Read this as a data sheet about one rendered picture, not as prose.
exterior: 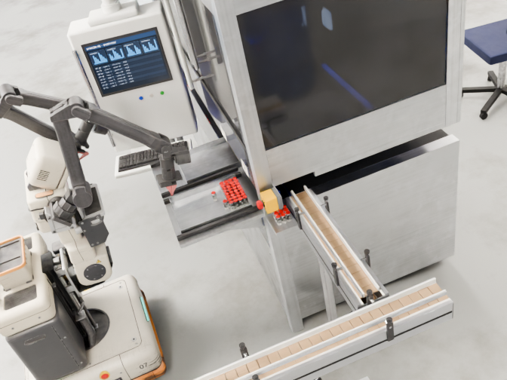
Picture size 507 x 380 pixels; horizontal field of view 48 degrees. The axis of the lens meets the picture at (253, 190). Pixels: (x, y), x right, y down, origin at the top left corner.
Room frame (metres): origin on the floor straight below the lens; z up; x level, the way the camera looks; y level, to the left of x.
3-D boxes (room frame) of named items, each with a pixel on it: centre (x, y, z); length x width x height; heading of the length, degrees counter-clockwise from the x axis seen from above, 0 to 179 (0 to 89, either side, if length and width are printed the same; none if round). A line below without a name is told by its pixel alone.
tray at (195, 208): (2.07, 0.21, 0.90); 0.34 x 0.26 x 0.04; 100
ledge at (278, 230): (1.87, -0.11, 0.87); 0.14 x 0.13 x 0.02; 101
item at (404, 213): (3.03, -0.32, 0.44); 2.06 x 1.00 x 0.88; 11
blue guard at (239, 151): (2.94, 0.17, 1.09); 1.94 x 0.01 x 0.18; 11
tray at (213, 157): (2.43, 0.17, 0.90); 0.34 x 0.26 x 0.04; 101
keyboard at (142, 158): (2.72, 0.51, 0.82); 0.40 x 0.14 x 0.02; 90
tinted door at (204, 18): (2.20, 0.02, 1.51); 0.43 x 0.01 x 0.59; 11
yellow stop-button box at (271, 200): (1.87, -0.06, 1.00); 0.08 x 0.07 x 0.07; 101
